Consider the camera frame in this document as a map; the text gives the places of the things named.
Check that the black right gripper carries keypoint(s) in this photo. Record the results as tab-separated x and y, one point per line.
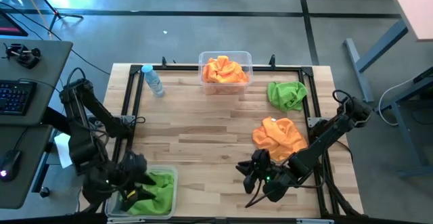
274	183

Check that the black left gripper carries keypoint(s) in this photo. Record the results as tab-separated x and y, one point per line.
130	170

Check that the green microfiber towel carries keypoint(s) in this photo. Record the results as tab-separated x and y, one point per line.
287	95
162	197

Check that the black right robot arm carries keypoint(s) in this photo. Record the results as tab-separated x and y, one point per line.
321	142

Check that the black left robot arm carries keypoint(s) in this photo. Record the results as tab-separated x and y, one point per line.
84	139

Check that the clear plastic bin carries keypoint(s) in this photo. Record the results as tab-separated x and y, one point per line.
203	56
113	210

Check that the black round knob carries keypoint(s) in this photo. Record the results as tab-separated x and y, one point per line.
44	192

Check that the pale blue spray bottle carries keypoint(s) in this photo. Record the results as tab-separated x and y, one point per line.
154	82

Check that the small black table clamp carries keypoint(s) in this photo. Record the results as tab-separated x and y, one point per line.
164	62
272	61

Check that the grey desk top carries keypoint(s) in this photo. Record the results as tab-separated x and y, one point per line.
34	65
27	170

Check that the black computer mouse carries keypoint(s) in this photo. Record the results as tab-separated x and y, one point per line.
9	164

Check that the black backlit keyboard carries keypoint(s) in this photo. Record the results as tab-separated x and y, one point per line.
17	97

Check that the black desk clamp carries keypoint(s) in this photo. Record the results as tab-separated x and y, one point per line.
25	58

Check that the blue-grey table leg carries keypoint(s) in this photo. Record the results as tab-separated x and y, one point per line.
372	53

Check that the dark monitor screen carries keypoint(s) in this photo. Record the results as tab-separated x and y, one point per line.
8	26

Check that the pale table top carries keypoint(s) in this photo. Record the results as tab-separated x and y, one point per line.
412	7

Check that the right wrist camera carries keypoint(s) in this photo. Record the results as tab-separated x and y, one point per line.
261	159

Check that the black aluminium table frame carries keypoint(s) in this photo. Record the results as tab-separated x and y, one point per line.
176	67

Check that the blue-grey table frame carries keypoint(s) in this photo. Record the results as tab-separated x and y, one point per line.
406	115

